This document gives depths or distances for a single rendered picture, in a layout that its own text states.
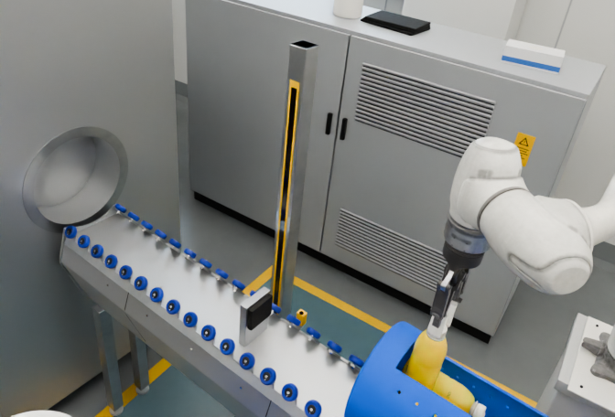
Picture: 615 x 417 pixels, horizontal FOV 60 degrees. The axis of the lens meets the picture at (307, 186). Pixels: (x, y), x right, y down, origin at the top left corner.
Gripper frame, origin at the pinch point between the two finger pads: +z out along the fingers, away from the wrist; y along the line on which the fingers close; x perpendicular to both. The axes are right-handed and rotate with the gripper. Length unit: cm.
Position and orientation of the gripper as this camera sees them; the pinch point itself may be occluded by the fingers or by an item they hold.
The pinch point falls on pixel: (442, 318)
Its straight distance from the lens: 118.7
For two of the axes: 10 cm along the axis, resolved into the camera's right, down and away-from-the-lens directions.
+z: -0.9, 8.4, 5.3
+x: 7.9, 3.9, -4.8
